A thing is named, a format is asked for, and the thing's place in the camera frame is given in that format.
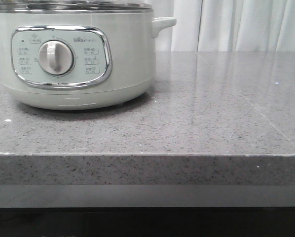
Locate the pale green electric cooking pot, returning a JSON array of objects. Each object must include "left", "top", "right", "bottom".
[{"left": 0, "top": 7, "right": 176, "bottom": 110}]

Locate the white pleated curtain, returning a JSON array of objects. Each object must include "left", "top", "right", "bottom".
[{"left": 148, "top": 0, "right": 295, "bottom": 52}]

